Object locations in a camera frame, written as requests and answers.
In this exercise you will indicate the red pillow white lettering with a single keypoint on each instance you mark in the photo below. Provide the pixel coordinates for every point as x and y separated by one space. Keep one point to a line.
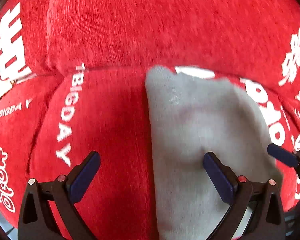
255 39

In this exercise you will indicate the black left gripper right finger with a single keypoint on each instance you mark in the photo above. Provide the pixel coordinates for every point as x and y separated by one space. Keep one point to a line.
267 220

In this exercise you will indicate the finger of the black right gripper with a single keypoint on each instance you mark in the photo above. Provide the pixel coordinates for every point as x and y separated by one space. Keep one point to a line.
290 159

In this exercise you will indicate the red fleece blanket white print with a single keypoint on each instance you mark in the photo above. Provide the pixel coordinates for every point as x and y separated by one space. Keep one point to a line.
49 125

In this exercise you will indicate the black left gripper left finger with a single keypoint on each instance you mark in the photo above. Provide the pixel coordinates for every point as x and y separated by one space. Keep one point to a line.
36 220

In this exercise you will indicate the grey knit garment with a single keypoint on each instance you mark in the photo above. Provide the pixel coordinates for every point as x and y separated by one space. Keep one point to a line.
191 116

